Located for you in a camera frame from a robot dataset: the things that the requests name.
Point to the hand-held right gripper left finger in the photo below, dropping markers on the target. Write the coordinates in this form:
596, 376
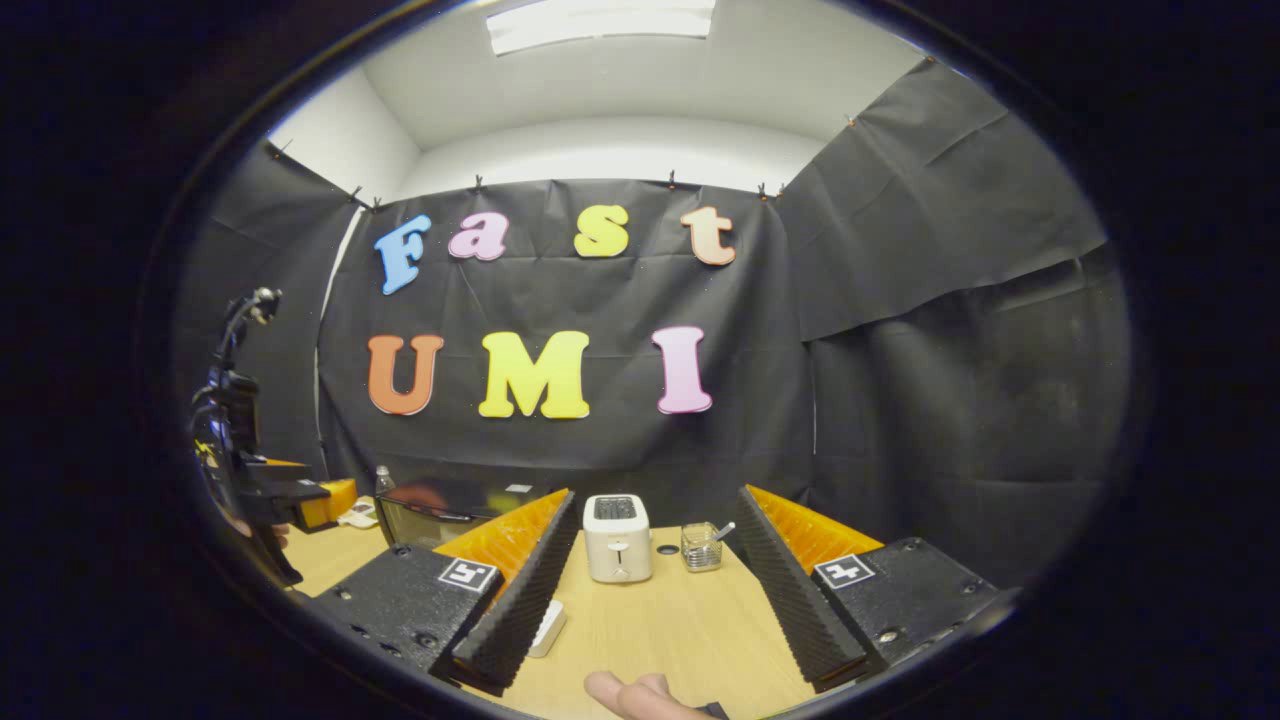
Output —
520, 612

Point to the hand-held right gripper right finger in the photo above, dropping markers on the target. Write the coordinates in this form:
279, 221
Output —
790, 600

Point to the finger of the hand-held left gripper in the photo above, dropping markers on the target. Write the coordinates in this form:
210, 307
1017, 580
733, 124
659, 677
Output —
335, 500

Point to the black electric oven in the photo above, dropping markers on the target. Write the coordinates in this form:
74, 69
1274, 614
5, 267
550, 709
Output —
440, 510

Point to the small white packet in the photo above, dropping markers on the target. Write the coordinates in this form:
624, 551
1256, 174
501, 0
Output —
360, 516

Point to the white plastic tray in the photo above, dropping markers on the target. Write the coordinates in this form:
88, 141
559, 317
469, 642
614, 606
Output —
548, 630

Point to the clear plastic bottle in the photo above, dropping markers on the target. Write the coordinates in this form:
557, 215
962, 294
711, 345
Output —
384, 480

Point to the white toaster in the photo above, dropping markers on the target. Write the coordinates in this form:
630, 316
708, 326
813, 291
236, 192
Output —
617, 545

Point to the ceiling light panel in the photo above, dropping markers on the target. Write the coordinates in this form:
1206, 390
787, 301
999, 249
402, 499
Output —
600, 22

